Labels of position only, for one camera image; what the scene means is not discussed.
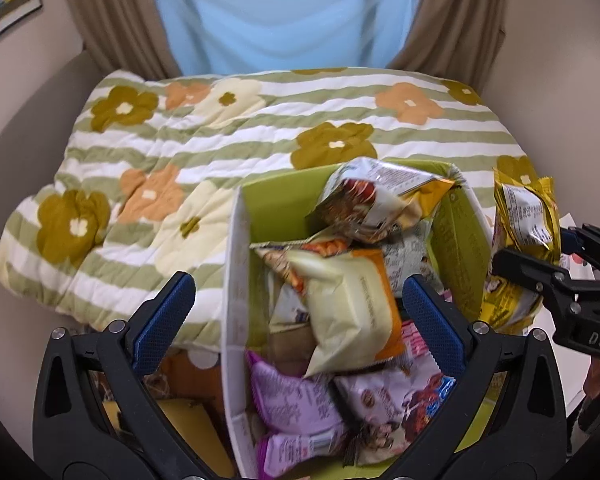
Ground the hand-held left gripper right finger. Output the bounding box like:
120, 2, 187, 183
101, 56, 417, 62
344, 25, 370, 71
380, 274, 568, 480

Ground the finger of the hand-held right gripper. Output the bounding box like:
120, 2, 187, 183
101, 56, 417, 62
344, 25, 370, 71
492, 249, 581, 311
560, 224, 600, 281

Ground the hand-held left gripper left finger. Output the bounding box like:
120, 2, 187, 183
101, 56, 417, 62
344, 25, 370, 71
32, 271, 246, 480

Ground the pink striped snack packet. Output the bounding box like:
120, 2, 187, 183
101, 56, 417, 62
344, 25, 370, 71
400, 320, 443, 363

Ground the yellow snack packet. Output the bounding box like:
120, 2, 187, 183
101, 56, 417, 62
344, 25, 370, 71
480, 167, 561, 333

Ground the green cardboard box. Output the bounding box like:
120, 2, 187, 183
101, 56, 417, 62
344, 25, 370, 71
222, 157, 496, 480

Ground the grey white snack packet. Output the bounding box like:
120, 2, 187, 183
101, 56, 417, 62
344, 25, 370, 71
380, 220, 441, 296

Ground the cream orange snack packet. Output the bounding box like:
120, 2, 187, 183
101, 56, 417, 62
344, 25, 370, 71
285, 247, 406, 378

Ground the lavender picture snack packet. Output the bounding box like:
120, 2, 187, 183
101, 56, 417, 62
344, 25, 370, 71
332, 365, 456, 466

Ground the orange print snack packet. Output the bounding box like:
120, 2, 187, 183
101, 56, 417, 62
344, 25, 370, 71
250, 240, 351, 286

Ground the brown white snack packet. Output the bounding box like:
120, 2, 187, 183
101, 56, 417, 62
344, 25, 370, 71
305, 156, 461, 246

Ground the large purple snack packet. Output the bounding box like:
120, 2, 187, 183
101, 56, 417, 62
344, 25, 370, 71
245, 350, 348, 436

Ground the small purple snack packet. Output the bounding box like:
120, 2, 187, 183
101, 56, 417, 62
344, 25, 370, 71
257, 432, 351, 480

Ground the flowered striped quilt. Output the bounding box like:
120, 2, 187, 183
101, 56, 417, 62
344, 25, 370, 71
0, 67, 541, 351

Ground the grey headboard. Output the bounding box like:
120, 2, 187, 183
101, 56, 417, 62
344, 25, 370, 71
0, 50, 106, 271

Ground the brown curtain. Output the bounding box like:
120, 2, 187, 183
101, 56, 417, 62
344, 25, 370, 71
57, 0, 181, 81
387, 0, 511, 91

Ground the blue sheer curtain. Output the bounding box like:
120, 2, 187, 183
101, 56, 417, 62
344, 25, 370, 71
147, 0, 426, 76

